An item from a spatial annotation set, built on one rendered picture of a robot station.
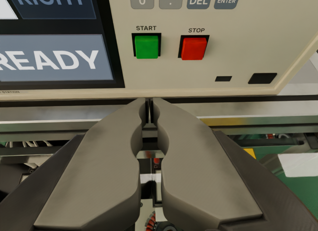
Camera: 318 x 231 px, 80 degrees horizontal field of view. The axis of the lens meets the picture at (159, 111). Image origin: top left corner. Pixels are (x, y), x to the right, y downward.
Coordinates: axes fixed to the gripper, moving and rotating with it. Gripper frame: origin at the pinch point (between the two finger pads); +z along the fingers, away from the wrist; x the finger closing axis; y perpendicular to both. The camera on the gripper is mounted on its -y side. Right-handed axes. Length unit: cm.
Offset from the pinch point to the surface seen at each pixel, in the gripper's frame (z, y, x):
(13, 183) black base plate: 23, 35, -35
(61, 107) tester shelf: 7.2, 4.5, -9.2
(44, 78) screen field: 7.0, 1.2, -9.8
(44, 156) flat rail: 8.5, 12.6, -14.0
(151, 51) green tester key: 5.0, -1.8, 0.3
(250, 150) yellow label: 6.2, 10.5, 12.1
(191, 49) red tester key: 5.0, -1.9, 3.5
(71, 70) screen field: 6.6, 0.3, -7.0
